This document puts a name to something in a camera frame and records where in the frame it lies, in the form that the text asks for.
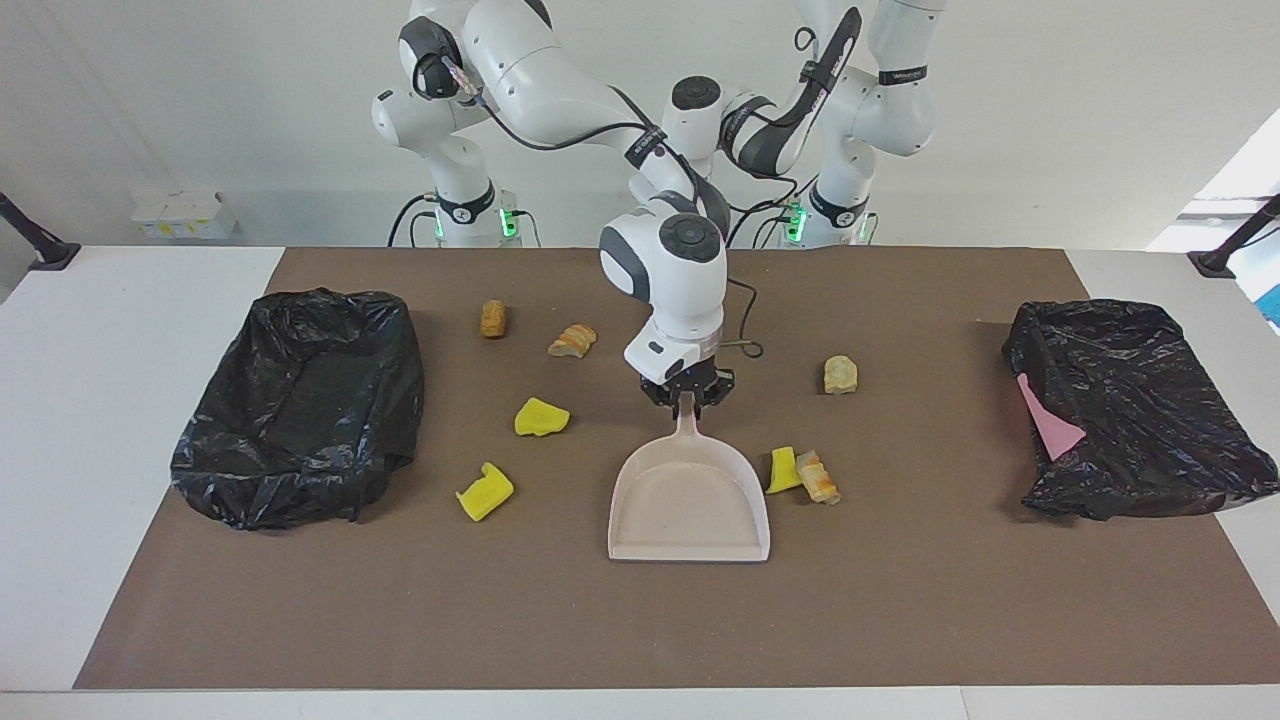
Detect beige plastic dustpan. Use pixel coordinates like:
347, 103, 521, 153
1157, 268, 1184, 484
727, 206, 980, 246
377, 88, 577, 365
607, 392, 772, 563

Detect orange striped roll toy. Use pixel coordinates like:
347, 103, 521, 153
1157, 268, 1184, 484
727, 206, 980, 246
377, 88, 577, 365
796, 450, 842, 506

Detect notched yellow sponge piece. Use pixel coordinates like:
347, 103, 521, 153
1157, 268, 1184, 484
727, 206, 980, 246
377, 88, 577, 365
456, 461, 515, 523

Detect black trash bag bin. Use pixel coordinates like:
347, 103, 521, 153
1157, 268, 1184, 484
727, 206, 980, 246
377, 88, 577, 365
170, 288, 426, 531

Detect black bag bin with board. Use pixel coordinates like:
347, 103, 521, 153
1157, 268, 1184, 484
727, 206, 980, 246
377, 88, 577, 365
1002, 298, 1280, 522

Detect brown table mat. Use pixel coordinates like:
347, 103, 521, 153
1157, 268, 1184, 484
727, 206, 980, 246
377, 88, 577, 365
73, 247, 1280, 691

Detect pink flat board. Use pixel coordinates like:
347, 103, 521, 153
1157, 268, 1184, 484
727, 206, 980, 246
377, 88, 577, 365
1015, 372, 1087, 462

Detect black base power cable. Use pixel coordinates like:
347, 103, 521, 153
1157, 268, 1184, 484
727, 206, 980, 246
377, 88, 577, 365
387, 193, 441, 248
725, 198, 801, 248

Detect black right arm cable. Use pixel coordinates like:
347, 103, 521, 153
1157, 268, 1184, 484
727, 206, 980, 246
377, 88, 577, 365
430, 55, 766, 361

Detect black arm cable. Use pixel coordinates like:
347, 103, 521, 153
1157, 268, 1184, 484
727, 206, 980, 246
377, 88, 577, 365
430, 55, 766, 361
725, 25, 871, 251

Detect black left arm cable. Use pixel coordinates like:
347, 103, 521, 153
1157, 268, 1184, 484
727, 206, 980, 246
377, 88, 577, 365
725, 25, 871, 251

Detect white wall socket boxes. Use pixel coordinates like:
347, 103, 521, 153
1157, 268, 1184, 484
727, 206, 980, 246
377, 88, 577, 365
130, 190, 239, 241

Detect black camera stand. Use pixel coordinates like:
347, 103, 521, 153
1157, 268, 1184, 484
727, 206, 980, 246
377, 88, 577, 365
0, 190, 81, 273
1188, 193, 1280, 279

